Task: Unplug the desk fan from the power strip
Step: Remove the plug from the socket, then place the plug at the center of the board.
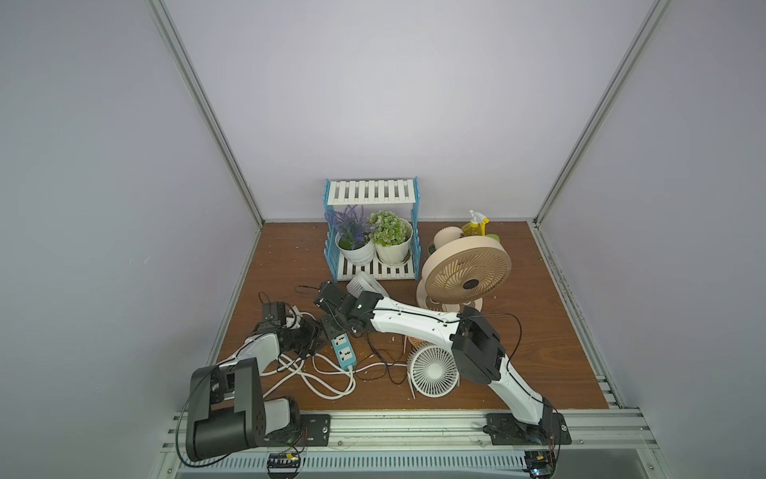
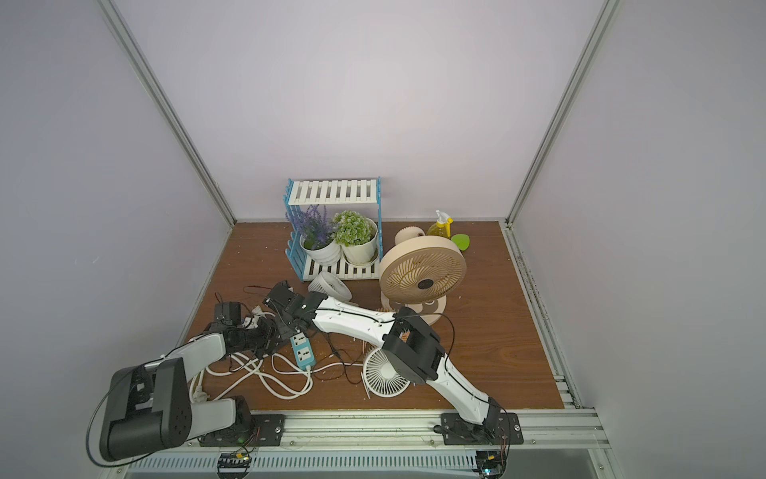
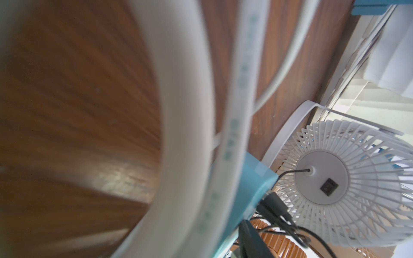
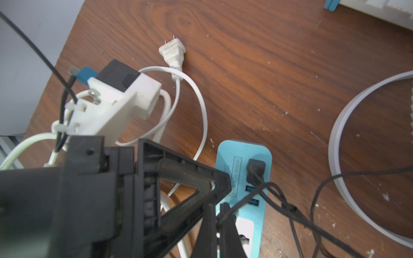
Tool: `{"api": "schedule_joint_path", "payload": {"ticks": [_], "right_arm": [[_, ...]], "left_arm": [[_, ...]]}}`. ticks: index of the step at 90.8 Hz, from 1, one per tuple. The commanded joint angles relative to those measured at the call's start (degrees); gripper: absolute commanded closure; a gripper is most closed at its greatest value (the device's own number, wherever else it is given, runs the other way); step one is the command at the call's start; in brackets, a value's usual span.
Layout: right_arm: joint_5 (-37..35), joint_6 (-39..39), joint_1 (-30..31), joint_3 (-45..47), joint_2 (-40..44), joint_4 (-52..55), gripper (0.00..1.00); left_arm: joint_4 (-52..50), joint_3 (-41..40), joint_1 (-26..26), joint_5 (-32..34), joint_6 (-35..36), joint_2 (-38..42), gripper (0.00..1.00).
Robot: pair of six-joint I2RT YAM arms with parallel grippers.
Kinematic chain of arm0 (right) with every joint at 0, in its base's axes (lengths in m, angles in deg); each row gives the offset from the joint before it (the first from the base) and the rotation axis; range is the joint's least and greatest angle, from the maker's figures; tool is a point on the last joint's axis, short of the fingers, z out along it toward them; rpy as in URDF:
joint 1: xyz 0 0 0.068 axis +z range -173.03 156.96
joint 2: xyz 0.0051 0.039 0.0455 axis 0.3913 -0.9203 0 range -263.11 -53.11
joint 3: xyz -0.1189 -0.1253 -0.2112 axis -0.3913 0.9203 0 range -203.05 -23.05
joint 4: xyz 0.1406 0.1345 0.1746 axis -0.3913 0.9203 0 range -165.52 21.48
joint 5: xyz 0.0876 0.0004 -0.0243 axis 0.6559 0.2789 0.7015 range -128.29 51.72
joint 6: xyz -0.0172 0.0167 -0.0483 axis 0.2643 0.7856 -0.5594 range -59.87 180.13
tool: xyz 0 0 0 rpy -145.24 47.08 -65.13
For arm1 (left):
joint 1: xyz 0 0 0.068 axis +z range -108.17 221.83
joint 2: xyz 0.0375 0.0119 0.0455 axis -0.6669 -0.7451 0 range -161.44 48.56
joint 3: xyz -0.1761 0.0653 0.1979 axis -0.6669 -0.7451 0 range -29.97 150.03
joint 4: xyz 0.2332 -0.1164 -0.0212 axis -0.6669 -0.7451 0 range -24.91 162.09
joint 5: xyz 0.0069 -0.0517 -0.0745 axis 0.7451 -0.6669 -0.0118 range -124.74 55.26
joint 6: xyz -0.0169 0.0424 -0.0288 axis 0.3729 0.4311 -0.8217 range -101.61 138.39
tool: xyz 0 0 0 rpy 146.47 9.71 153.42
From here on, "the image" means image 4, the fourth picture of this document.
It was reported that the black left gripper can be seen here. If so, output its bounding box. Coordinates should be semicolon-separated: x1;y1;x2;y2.
1;137;142;258

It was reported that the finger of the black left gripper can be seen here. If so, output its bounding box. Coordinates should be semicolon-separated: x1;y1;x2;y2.
138;139;231;258

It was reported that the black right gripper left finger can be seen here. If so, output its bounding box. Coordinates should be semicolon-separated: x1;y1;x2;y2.
191;204;217;258

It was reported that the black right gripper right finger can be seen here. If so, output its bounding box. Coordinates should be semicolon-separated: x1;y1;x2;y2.
218;203;247;258

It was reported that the teal white power strip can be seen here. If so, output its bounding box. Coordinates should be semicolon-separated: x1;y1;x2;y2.
216;140;272;258

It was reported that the black plug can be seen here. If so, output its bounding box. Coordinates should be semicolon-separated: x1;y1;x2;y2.
246;159;266;186

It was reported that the white power cable with plug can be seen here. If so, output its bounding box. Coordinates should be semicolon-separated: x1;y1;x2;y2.
0;34;209;258

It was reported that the white round tilting desk fan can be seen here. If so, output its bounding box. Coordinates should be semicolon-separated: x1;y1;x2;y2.
328;72;413;248

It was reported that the blue white wooden plant shelf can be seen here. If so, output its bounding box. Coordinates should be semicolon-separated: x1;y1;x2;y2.
324;0;413;30

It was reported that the black thin fan cable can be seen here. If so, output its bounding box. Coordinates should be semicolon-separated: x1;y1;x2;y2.
216;166;413;258

